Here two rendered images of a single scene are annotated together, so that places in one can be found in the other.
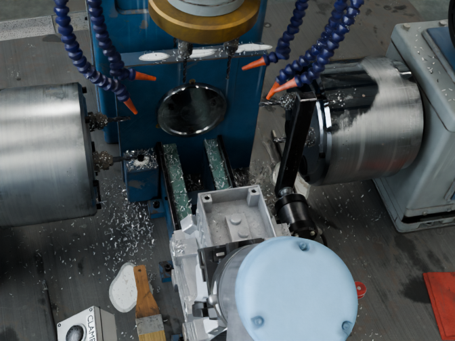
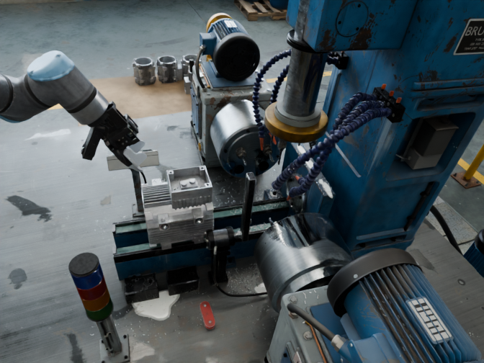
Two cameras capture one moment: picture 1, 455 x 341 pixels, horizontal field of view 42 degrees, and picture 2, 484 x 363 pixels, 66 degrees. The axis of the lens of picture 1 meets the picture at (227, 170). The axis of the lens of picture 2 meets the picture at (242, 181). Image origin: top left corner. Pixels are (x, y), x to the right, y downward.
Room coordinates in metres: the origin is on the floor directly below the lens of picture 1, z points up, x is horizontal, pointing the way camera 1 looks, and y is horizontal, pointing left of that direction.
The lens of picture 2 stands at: (0.67, -0.84, 1.89)
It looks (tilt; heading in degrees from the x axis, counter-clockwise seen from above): 42 degrees down; 89
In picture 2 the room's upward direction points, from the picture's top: 6 degrees clockwise
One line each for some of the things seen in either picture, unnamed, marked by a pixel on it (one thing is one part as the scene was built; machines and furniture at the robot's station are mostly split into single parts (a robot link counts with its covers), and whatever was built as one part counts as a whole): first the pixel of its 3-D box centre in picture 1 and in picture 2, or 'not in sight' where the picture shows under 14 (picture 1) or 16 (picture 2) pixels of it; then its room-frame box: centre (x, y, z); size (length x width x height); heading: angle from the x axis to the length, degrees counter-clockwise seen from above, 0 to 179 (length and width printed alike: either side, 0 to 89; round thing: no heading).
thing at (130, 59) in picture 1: (185, 105); (309, 199); (0.93, 0.11, 0.97); 0.30 x 0.11 x 0.34; 108
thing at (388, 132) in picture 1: (360, 118); (310, 275); (0.89, -0.26, 1.04); 0.41 x 0.25 x 0.25; 108
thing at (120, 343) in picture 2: not in sight; (101, 313); (0.37, -0.40, 1.01); 0.08 x 0.08 x 0.42; 18
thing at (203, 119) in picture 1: (191, 111); (294, 193); (0.87, 0.09, 1.02); 0.15 x 0.02 x 0.15; 108
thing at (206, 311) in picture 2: (345, 293); (207, 315); (0.61, -0.27, 0.81); 0.09 x 0.03 x 0.02; 113
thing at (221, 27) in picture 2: not in sight; (220, 72); (0.55, 0.65, 1.16); 0.33 x 0.26 x 0.42; 108
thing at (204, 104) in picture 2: not in sight; (227, 111); (0.59, 0.62, 0.99); 0.35 x 0.31 x 0.37; 108
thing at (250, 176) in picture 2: (294, 149); (246, 209); (0.70, -0.11, 1.12); 0.04 x 0.03 x 0.26; 18
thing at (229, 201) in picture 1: (235, 232); (189, 187); (0.53, -0.03, 1.11); 0.12 x 0.11 x 0.07; 19
